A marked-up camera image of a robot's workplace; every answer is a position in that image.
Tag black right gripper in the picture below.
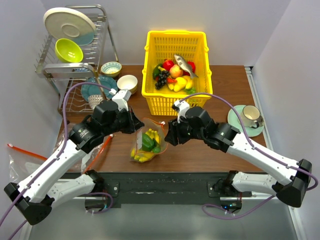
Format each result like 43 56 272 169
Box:
164 113 206 146

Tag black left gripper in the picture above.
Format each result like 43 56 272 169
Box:
103 105 145 136

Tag green toy bell pepper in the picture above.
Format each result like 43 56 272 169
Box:
141 133 157 152

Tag clear zip top bag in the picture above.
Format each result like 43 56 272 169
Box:
130 117 168 163

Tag yellow toy banana bunch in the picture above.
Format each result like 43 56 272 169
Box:
130 128 161 163

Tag green toy cucumber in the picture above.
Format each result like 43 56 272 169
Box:
152 146 161 154

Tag single yellow toy banana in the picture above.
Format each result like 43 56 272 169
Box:
183 75 193 90

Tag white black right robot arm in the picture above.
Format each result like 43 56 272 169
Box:
165 102 312 208

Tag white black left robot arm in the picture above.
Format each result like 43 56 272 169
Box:
4 100 144 225

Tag crumpled clear plastic bag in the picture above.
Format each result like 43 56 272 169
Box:
53 121 114 174

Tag clear bag red zipper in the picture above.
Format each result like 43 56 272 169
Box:
4 143 47 183

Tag white cream bowl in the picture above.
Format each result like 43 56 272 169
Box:
117 75 138 95

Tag yellow toy pear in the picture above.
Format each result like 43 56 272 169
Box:
167 77 187 92

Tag teal scalloped plate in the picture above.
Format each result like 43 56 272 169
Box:
81 75 118 102

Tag teal patterned small bowl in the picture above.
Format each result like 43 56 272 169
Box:
100 61 122 78

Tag black toy grapes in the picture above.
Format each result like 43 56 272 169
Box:
155 70 170 90

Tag dark green toy pepper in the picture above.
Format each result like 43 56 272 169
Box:
152 63 163 80

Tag toy peach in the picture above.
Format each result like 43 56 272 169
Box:
169 64 184 79

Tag cream enamel mug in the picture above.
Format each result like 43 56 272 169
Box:
240 105 264 129

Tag yellow plastic basket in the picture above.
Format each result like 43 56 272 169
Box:
141 30 213 116

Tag grey toy fish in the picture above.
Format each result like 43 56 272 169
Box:
174 54 198 79

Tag metal dish rack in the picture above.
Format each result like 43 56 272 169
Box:
35 4 119 112

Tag lime green bowl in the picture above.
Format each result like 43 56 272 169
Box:
54 38 84 63

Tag large cream blue plate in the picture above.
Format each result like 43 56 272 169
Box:
43 7 97 46

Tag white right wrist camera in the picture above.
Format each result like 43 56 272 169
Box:
171 100 190 124

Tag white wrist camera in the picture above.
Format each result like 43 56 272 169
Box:
111 89 132 111
171 100 190 124

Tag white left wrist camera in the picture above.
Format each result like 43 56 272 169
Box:
111 89 132 111

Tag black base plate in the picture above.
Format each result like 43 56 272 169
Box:
67 171 253 209

